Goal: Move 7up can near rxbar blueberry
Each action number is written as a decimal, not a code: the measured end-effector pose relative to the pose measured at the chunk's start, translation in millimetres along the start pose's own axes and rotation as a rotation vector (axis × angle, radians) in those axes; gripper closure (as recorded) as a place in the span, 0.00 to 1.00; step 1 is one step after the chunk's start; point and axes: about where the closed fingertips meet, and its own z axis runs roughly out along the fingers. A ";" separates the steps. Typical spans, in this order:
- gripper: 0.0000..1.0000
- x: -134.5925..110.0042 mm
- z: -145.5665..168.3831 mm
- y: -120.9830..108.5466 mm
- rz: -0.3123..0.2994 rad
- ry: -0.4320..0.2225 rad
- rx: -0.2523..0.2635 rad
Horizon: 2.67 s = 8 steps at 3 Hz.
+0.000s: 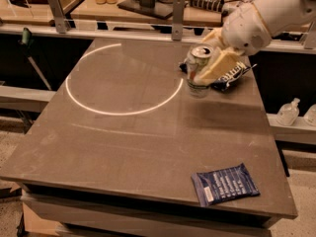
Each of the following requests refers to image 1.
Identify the blue rxbar blueberry wrapper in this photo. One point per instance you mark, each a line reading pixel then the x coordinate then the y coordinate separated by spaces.
pixel 222 185

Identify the middle metal bracket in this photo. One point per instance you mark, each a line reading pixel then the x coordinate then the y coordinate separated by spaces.
pixel 177 21

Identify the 7up soda can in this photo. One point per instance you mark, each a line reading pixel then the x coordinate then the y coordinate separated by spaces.
pixel 197 58

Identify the clear sanitizer bottle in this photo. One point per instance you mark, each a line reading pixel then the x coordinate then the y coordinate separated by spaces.
pixel 288 113

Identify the left metal bracket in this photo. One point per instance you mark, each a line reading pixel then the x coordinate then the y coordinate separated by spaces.
pixel 61 24

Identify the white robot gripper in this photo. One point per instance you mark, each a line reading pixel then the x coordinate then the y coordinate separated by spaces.
pixel 244 30

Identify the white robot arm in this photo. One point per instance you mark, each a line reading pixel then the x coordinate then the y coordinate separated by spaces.
pixel 279 15

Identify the metal bracket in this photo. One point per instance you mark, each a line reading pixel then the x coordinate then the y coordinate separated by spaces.
pixel 61 24
pixel 177 21

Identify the power strip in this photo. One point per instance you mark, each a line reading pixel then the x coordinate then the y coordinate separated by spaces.
pixel 217 6

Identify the blue chip bag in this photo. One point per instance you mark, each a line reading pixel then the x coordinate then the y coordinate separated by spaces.
pixel 228 79

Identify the black monitor stand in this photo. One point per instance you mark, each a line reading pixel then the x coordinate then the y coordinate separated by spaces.
pixel 148 8

